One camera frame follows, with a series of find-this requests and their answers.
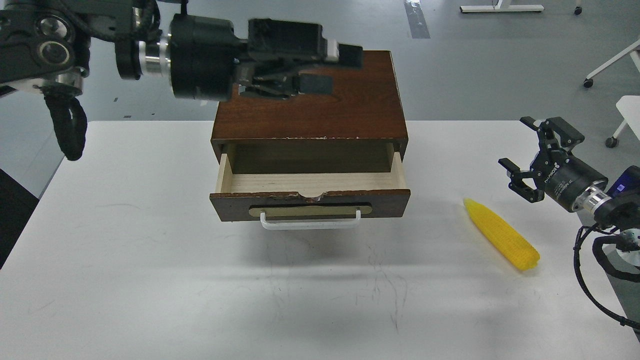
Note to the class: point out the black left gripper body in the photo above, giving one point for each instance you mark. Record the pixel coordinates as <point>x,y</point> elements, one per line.
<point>203,53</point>

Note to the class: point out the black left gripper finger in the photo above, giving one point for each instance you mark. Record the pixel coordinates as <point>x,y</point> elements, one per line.
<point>297,44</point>
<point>282,86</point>

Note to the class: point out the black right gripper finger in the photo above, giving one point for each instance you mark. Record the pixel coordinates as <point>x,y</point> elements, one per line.
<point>517,183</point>
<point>554,133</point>

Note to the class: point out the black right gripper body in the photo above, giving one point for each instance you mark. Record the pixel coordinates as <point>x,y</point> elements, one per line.
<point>564,177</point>

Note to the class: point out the yellow corn cob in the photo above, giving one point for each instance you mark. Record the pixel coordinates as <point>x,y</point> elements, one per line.
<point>510,243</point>

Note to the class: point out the wooden drawer with white handle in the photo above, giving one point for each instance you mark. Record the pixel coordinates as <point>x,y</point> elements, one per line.
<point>244,197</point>

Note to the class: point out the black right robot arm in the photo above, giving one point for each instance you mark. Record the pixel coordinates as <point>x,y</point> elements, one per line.
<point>615,212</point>

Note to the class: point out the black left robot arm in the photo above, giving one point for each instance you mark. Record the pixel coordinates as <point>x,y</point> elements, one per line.
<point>45,49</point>

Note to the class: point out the dark wooden cabinet box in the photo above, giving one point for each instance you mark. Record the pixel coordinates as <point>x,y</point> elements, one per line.
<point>355,129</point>

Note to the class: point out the white desk base bar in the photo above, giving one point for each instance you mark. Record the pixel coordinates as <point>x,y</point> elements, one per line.
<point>502,6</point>

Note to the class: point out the grey floor tape strip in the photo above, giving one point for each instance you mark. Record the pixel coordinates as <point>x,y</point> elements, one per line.
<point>416,20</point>

